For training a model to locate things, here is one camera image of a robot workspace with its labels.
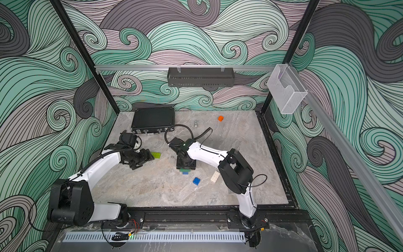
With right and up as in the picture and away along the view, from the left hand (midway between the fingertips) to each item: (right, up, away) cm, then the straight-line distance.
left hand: (149, 159), depth 86 cm
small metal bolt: (+26, +19, +25) cm, 41 cm away
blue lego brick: (+20, -9, +3) cm, 22 cm away
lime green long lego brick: (+1, 0, +9) cm, 9 cm away
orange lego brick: (+45, +24, +30) cm, 59 cm away
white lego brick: (+38, -9, 0) cm, 39 cm away
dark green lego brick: (+20, -7, +1) cm, 21 cm away
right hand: (+19, -6, +1) cm, 20 cm away
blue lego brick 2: (+27, -12, -2) cm, 29 cm away
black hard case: (-7, +22, +25) cm, 34 cm away
